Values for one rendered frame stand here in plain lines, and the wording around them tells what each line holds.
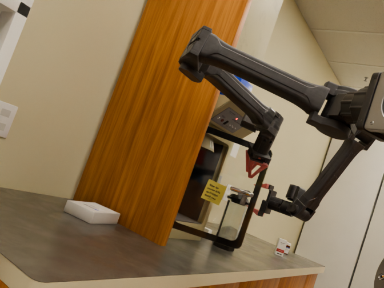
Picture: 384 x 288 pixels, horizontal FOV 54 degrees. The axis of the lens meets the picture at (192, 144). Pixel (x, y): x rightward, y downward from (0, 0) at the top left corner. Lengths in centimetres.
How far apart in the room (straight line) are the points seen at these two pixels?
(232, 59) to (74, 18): 79
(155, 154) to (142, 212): 21
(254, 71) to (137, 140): 69
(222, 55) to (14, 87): 78
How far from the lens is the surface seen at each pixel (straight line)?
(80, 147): 161
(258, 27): 169
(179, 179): 129
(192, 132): 130
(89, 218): 128
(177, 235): 153
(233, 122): 150
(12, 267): 79
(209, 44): 90
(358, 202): 432
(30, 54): 143
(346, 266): 431
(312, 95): 89
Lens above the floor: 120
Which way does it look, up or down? 4 degrees up
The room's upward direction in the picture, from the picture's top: 20 degrees clockwise
